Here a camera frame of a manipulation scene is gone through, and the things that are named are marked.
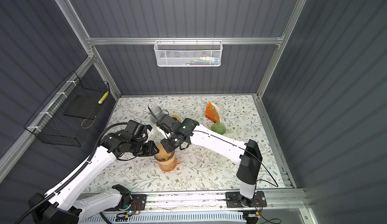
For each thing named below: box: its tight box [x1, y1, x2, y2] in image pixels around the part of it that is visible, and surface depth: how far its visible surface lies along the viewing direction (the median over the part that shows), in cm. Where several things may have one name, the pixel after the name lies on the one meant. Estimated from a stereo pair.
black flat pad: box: [63, 94, 103, 121], surface depth 79 cm
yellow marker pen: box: [97, 90, 109, 104], surface depth 83 cm
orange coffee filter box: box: [205, 101, 222, 123], surface depth 103 cm
